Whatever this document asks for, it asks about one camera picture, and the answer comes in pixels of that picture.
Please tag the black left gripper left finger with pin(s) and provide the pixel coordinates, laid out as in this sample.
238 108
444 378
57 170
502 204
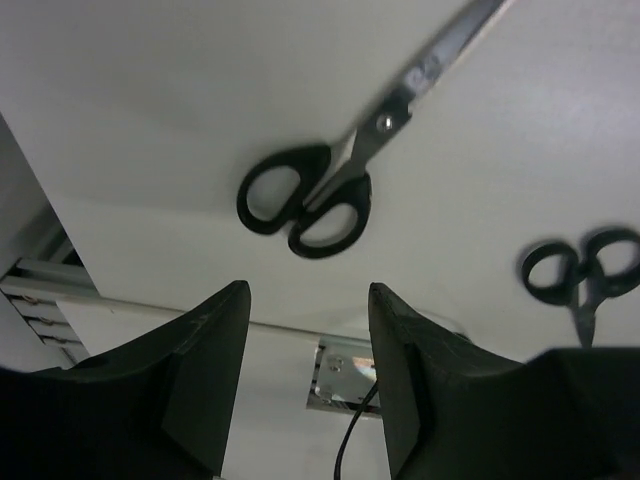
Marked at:
157 407

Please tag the large black scissors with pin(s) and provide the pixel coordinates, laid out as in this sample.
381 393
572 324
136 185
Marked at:
331 175

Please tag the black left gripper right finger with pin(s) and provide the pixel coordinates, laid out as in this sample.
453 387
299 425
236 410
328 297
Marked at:
453 410

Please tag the small black scissors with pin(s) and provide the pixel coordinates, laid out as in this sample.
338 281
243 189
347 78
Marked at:
583 285

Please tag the aluminium frame rail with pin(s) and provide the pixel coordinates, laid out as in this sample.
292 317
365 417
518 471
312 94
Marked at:
41 268

